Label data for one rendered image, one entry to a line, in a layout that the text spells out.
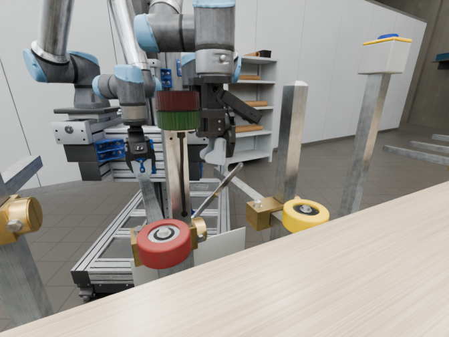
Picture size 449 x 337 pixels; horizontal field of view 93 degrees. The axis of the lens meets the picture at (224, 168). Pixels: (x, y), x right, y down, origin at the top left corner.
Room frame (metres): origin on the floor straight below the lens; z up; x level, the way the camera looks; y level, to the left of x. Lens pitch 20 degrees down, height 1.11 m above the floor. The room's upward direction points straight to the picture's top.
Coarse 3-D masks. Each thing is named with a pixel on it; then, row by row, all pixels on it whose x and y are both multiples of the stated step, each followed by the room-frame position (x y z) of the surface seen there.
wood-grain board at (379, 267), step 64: (448, 192) 0.43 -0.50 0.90; (256, 256) 0.23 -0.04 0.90; (320, 256) 0.23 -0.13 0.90; (384, 256) 0.23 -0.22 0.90; (448, 256) 0.23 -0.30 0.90; (64, 320) 0.15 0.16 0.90; (128, 320) 0.15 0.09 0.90; (192, 320) 0.15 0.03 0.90; (256, 320) 0.15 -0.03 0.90; (320, 320) 0.15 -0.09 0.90; (384, 320) 0.15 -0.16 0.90; (448, 320) 0.15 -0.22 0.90
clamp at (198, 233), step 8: (192, 224) 0.35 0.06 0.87; (200, 224) 0.35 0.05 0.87; (192, 232) 0.34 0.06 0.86; (200, 232) 0.34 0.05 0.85; (192, 240) 0.34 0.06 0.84; (200, 240) 0.34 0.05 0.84; (136, 248) 0.29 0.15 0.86; (192, 248) 0.34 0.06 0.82; (136, 256) 0.29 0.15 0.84; (136, 264) 0.29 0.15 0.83
